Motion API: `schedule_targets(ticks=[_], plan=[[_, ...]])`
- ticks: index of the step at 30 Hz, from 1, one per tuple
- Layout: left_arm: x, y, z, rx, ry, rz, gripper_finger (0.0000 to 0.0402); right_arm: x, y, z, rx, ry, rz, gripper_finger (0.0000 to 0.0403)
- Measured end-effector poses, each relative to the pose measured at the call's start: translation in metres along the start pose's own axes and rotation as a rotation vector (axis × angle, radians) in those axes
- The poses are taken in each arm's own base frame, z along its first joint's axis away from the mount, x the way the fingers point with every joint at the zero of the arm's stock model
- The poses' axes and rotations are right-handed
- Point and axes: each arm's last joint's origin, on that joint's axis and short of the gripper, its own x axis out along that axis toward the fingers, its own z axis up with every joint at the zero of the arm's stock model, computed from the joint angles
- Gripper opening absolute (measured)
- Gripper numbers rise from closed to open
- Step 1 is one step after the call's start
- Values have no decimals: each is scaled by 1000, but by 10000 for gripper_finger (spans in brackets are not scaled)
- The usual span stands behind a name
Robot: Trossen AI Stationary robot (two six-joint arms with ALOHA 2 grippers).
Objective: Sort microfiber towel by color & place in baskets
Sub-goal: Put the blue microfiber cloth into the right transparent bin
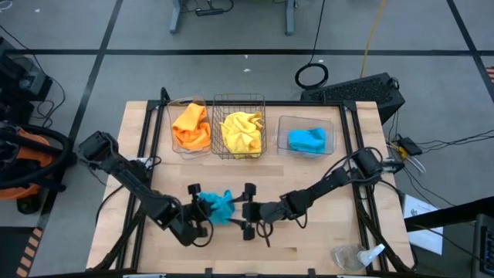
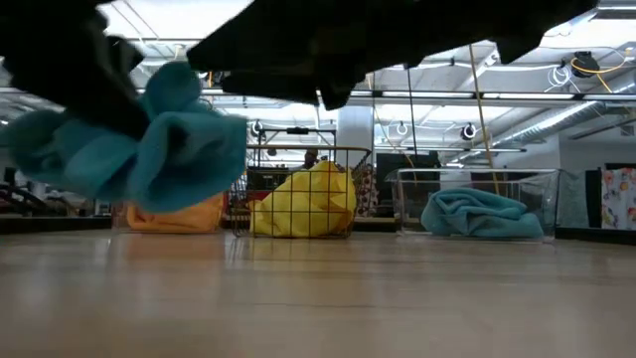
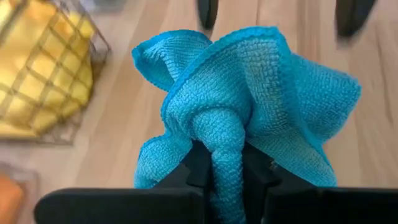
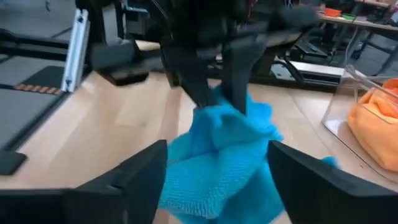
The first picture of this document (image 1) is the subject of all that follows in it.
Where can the yellow microfiber towel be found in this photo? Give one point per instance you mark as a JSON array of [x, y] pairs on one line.
[[237, 144], [247, 121]]

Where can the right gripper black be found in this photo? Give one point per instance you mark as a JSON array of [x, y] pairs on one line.
[[256, 213]]

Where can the black power strip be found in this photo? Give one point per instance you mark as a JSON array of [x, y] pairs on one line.
[[208, 12]]

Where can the orange shop vacuum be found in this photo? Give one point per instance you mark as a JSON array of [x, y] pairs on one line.
[[27, 154]]

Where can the black computer tower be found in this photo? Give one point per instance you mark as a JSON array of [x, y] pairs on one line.
[[355, 94]]

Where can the black power adapter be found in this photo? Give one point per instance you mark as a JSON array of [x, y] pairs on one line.
[[410, 146]]

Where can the black equipment box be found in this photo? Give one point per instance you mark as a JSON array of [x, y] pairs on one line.
[[19, 77]]

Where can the grey desk leg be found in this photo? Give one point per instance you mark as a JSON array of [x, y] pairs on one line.
[[290, 17], [175, 15]]

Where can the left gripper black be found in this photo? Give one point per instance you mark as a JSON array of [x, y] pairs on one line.
[[195, 216]]

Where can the clear plastic bin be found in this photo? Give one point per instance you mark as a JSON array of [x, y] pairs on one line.
[[283, 127], [191, 154]]

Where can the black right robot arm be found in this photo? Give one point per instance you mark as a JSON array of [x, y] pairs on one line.
[[328, 181]]

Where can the white paper sheet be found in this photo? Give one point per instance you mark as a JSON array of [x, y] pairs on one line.
[[422, 224]]

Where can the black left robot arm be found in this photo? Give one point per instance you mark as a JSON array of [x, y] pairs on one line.
[[131, 177]]

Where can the orange microfiber towel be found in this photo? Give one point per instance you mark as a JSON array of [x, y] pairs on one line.
[[191, 116], [193, 141]]

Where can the blue microfiber towel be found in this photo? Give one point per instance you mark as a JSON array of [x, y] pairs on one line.
[[306, 141], [218, 208]]

